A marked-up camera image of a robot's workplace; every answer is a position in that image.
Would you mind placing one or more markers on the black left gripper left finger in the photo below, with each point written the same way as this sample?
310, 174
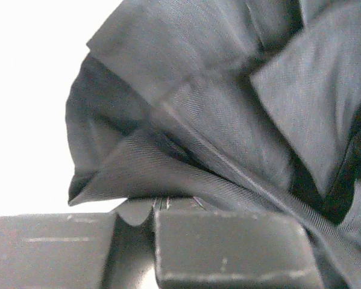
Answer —
54, 250

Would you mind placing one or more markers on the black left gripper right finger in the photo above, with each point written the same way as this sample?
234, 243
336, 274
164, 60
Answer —
230, 250

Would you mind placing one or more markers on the black pleated skirt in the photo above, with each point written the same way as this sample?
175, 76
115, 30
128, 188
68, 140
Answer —
249, 105

